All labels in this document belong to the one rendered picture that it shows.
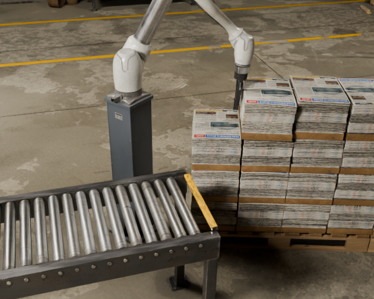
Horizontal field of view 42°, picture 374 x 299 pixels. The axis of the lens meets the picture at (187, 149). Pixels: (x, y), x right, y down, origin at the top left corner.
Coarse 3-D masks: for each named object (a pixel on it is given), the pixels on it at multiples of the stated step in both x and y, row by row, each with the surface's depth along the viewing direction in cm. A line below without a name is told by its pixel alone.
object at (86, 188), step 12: (120, 180) 243; (132, 180) 243; (144, 180) 243; (180, 180) 250; (36, 192) 233; (48, 192) 233; (60, 192) 234; (72, 192) 234; (156, 192) 249; (168, 192) 251; (0, 204) 226; (60, 204) 236
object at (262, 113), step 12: (252, 96) 268; (264, 96) 269; (276, 96) 270; (288, 96) 270; (252, 108) 262; (264, 108) 262; (276, 108) 262; (288, 108) 262; (252, 120) 267; (264, 120) 267; (276, 120) 266; (288, 120) 266; (252, 132) 271; (264, 132) 270; (276, 132) 270; (288, 132) 270
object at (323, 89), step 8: (296, 80) 288; (304, 80) 288; (312, 80) 288; (320, 80) 289; (328, 80) 289; (336, 80) 289; (296, 88) 278; (304, 88) 278; (312, 88) 278; (320, 88) 278; (328, 88) 279; (336, 88) 279; (304, 96) 268; (312, 96) 269; (320, 96) 269; (328, 96) 270; (336, 96) 270; (344, 96) 270
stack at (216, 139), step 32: (192, 128) 286; (224, 128) 285; (192, 160) 284; (224, 160) 283; (256, 160) 283; (288, 160) 282; (320, 160) 282; (352, 160) 281; (224, 192) 295; (256, 192) 295; (288, 192) 294; (320, 192) 294; (352, 192) 292; (224, 224) 309; (256, 224) 307; (288, 224) 307; (320, 224) 306; (352, 224) 305
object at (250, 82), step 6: (252, 78) 290; (258, 78) 290; (264, 78) 291; (270, 78) 291; (276, 78) 291; (246, 84) 283; (252, 84) 283; (258, 84) 283; (264, 84) 284; (270, 84) 284; (276, 84) 284; (282, 84) 284; (288, 84) 284; (240, 96) 292; (240, 102) 288
